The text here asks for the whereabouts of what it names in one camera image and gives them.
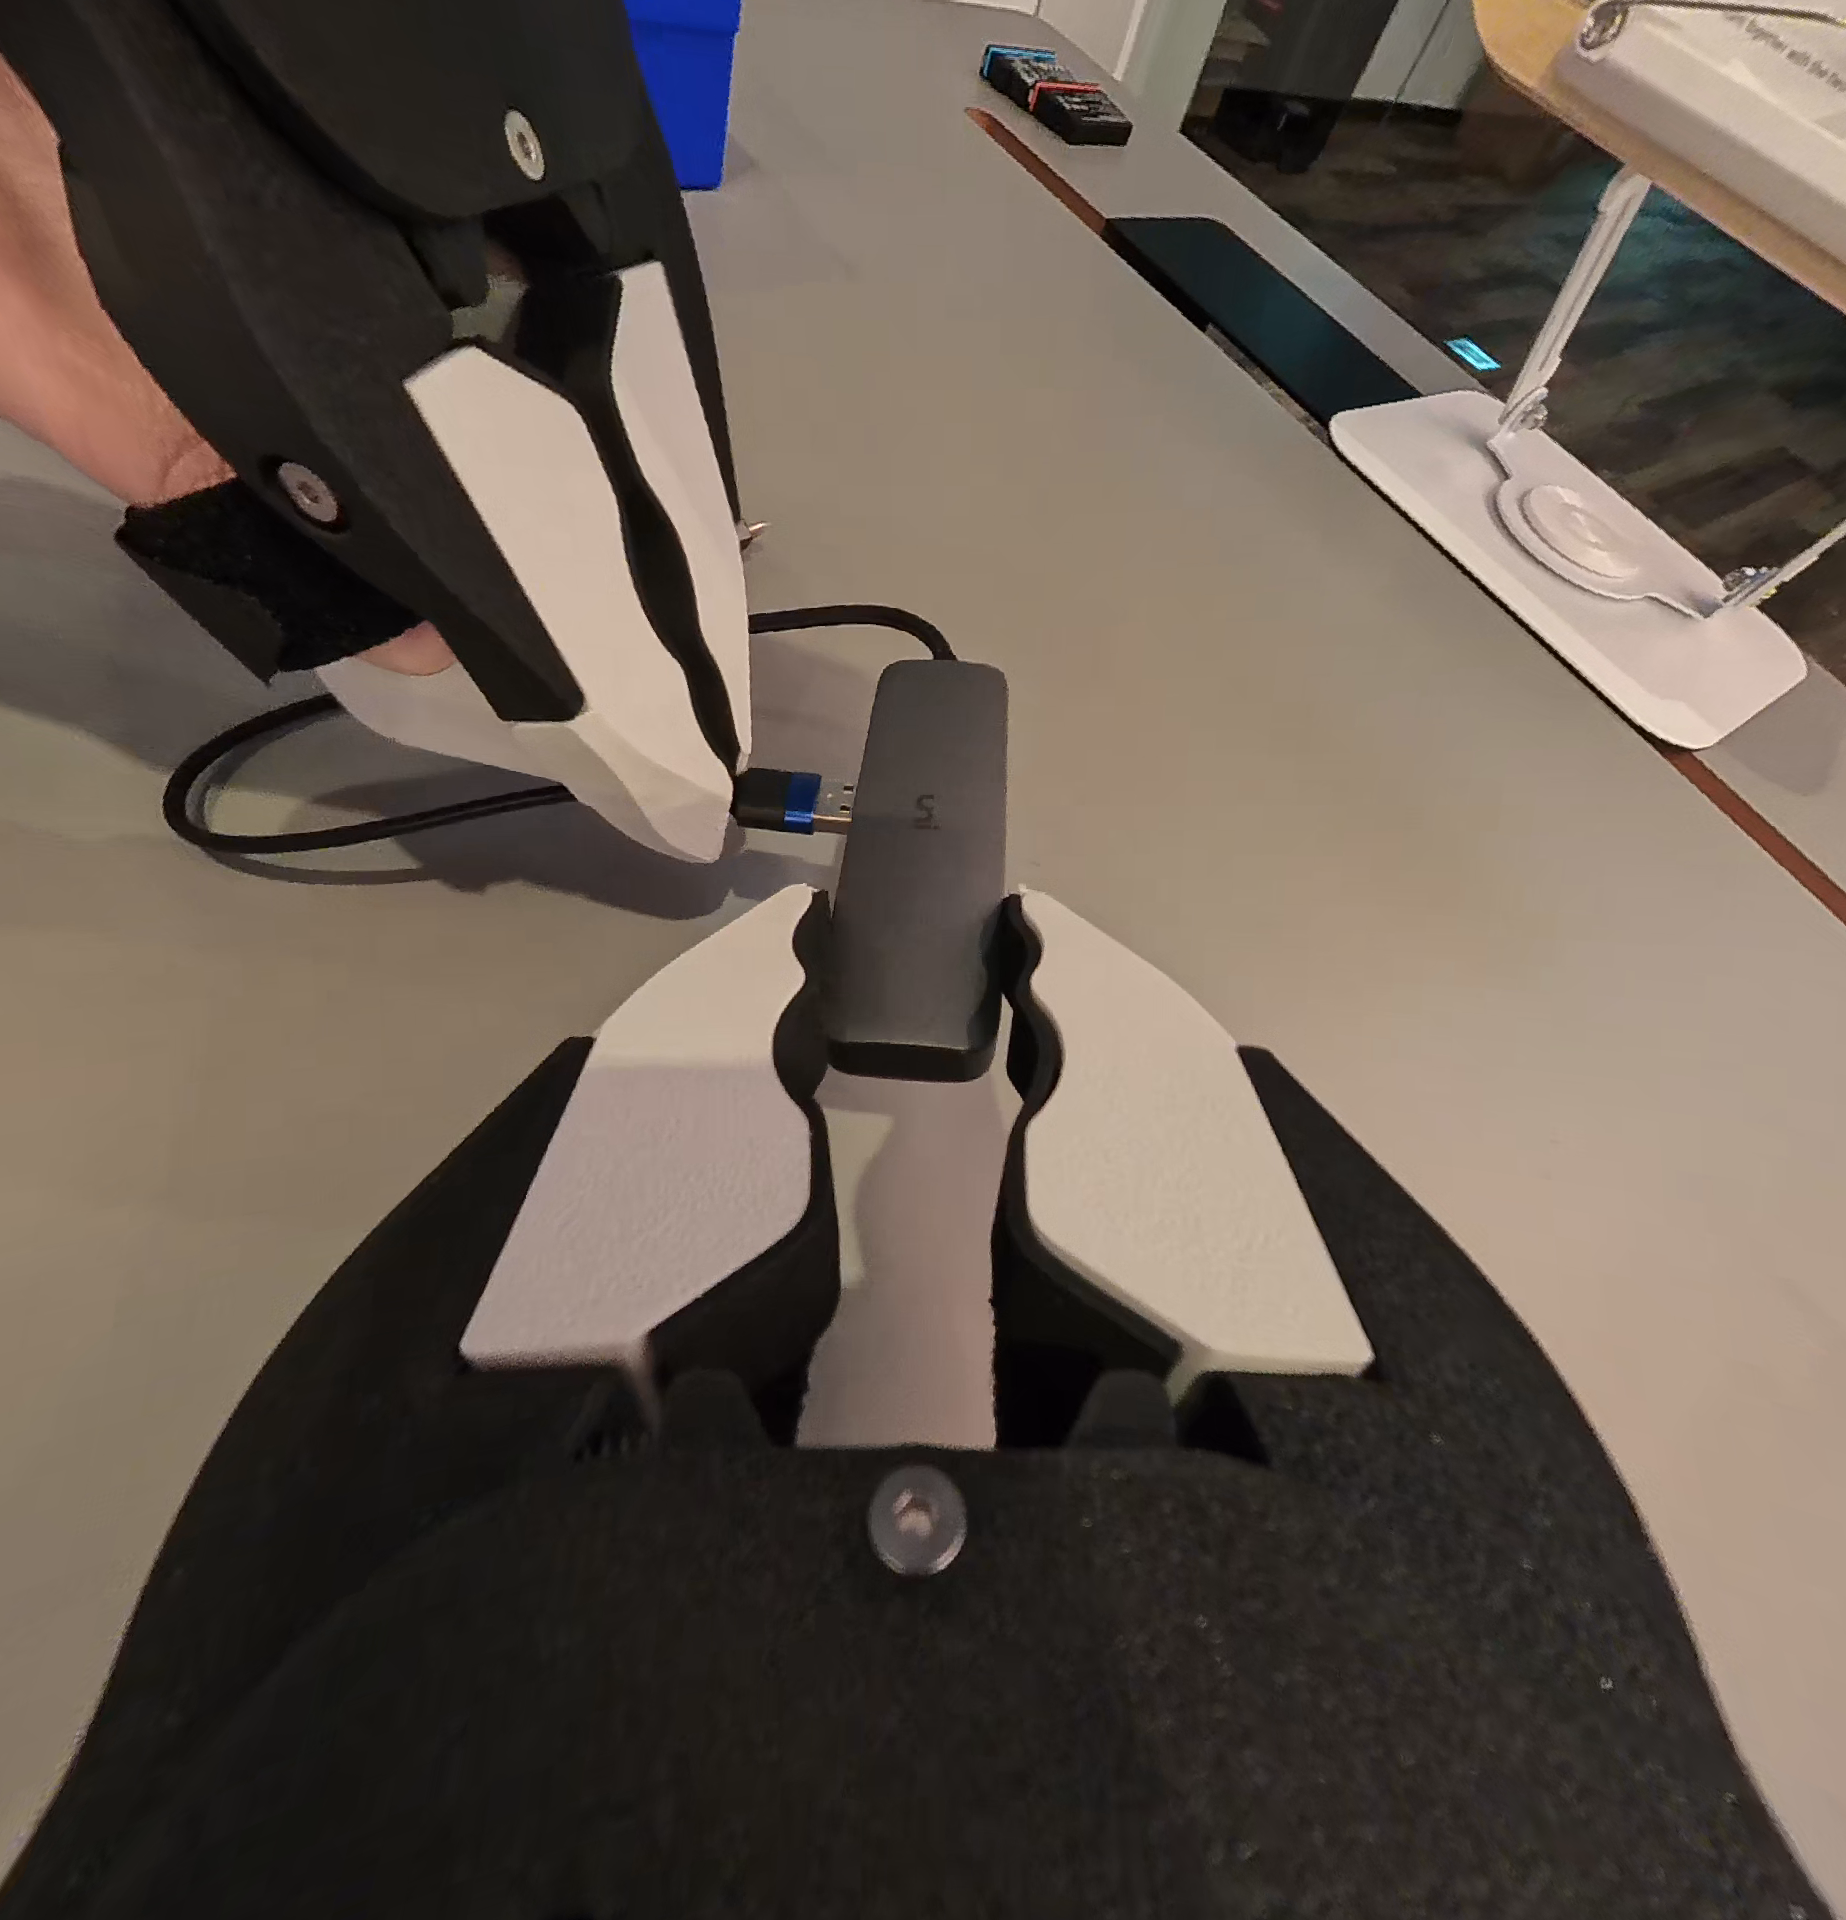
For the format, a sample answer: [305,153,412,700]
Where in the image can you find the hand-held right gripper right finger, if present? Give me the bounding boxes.
[991,885,1379,1442]

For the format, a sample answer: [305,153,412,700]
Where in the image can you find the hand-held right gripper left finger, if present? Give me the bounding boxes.
[459,885,843,1448]

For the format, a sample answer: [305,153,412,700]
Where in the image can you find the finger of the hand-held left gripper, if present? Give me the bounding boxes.
[314,345,744,869]
[600,261,757,774]

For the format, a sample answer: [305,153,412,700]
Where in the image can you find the blue plastic bin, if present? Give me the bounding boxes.
[623,0,744,192]

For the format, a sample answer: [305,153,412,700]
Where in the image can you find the grey usb hub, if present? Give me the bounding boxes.
[736,516,1011,1083]

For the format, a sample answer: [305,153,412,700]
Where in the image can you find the black usb cable blue plug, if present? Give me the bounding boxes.
[163,692,864,893]

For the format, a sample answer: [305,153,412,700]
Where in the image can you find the person's left hand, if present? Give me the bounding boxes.
[0,21,457,679]

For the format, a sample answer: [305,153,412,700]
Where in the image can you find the small black box red label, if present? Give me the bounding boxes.
[1020,81,1133,149]

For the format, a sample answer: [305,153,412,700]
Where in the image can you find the black phone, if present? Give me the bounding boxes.
[1101,217,1428,426]

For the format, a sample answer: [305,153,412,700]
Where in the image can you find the dark cabinet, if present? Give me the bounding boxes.
[1185,0,1373,167]

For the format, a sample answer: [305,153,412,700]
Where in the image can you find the wooden document stand white base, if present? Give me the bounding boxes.
[1326,0,1846,751]

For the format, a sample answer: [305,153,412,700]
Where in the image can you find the printed instruction sheet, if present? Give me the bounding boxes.
[1626,0,1846,153]

